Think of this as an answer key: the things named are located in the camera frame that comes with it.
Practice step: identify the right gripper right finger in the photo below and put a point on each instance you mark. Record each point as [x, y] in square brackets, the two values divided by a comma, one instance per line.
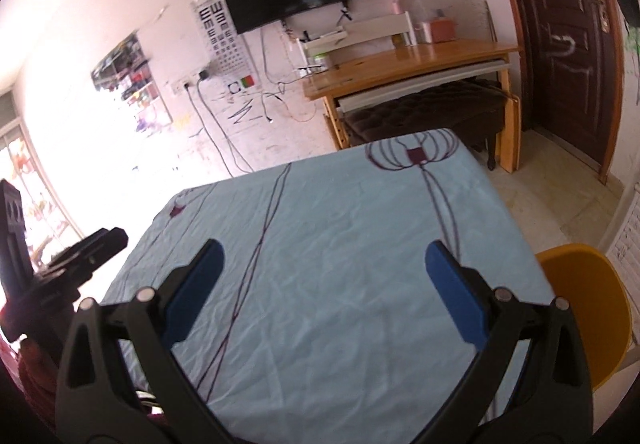
[528, 381]

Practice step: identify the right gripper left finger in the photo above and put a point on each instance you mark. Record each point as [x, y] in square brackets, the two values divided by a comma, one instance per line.
[119, 381]

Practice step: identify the yellow plastic chair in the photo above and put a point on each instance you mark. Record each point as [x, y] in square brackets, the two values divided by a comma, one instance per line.
[586, 278]

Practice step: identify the light blue patterned tablecloth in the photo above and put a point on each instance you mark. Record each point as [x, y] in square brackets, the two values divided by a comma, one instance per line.
[324, 326]

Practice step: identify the dark brown tufted bench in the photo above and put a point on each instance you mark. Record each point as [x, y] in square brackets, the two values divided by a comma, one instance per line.
[474, 109]

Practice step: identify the eye chart poster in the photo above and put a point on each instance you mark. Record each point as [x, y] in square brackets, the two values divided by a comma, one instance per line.
[229, 60]

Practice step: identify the wooden desk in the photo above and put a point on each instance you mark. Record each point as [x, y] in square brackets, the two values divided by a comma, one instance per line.
[390, 75]

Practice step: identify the pink tissue box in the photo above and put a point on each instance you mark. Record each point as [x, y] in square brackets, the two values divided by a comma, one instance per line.
[442, 30]

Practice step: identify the dark brown entry door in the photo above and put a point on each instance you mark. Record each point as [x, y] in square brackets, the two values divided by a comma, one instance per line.
[572, 75]

